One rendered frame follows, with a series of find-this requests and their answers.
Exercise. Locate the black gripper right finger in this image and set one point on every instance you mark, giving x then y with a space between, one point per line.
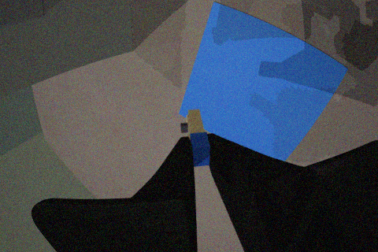
271 202

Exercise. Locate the blue square mat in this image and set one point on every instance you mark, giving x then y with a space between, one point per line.
258 85

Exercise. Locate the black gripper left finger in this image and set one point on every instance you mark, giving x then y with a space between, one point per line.
160 217

